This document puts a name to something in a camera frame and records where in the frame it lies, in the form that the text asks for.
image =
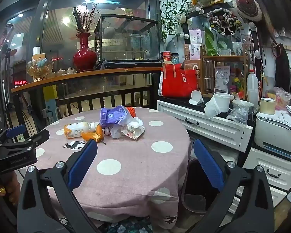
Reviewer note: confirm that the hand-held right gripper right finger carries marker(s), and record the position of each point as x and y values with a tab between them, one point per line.
208	165

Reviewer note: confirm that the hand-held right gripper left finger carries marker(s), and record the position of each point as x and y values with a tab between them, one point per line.
83	165

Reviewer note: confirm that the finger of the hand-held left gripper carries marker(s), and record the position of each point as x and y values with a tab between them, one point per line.
15	130
37	138

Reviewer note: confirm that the dark waste bin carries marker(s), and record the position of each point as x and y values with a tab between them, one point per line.
196	187

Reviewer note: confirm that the orange peel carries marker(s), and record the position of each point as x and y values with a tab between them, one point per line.
92	136

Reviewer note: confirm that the orange label drink bottle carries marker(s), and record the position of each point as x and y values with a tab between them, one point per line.
75	129

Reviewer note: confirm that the purple plastic packet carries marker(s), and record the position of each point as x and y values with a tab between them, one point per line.
111	116

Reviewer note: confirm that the orange foam fruit net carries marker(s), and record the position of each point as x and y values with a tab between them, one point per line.
132	111

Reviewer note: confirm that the person's left hand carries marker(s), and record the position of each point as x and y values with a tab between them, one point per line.
13	188

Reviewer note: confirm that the white power strip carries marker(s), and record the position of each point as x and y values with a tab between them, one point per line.
49	112

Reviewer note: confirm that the white dresser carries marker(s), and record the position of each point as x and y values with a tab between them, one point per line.
208	126

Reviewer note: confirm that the red LED sign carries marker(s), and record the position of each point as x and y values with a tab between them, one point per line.
20	82

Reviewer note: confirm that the pink polka dot tablecloth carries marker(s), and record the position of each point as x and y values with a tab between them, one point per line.
135	174

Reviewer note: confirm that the crinkled clear plastic bag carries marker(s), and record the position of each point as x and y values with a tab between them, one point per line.
238	116

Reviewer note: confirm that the white drawer unit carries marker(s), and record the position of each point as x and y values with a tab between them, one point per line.
269	170

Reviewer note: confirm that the white plastic bucket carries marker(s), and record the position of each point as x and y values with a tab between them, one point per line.
224	102

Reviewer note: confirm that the gold lotus bowl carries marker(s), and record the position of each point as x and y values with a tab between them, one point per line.
38	69

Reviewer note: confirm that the white plastic scoop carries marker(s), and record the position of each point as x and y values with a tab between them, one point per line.
196	98

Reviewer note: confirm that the white bowl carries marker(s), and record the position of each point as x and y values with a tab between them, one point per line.
243	102

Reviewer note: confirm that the white printer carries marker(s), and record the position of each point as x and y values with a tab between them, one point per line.
274	136

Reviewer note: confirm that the wooden counter with railing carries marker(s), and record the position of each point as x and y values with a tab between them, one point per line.
87	74

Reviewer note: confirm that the white paper cup stack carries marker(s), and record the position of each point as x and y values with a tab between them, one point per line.
36	51

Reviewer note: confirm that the yellow green bottle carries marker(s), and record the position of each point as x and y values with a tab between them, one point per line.
236	83

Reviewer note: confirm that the white labelled packet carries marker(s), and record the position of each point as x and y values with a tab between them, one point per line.
222	79

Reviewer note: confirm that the white plastic jug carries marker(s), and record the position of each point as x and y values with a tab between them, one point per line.
252	89

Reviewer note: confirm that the red fabric bag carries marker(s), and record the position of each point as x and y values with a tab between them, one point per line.
177	82

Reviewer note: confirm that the red ceramic vase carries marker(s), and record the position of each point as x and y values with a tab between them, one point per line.
84	58

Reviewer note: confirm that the plastic bag with colourful contents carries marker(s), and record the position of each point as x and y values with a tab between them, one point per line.
278	98

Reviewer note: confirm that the brown cardboard box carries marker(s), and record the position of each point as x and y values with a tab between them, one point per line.
191	65

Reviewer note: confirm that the wooden shelf rack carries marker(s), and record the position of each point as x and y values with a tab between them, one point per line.
223	57

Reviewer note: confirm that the black lid glass jar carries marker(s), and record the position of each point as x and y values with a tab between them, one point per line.
175	58

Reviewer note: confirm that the pink portrait box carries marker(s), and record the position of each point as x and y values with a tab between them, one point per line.
196	52
197	36

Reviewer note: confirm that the clear glass bowl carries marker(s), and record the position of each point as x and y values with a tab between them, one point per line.
223	52

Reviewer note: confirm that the red lid jar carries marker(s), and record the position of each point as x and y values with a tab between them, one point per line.
166	57

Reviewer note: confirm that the patterned white mug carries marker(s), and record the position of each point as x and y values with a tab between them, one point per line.
237	48

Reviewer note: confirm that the black braided wig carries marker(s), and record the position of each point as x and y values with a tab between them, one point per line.
283	70

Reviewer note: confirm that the broad green leaves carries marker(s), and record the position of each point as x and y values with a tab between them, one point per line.
212	42

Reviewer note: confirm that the dried flower branches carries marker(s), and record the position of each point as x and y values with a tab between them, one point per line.
83	21

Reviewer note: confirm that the glass bird cage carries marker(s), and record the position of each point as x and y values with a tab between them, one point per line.
128	41

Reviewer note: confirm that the vanity mirror with bulbs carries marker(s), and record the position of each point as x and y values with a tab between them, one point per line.
198	26

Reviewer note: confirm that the lion head decoration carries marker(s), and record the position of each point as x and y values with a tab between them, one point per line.
224	21

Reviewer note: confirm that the bamboo plant in vase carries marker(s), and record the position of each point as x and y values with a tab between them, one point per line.
169	14

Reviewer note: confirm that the red fringed hat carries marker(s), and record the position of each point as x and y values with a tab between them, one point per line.
247	7

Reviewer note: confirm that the long brown wig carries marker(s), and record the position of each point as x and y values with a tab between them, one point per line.
269	7

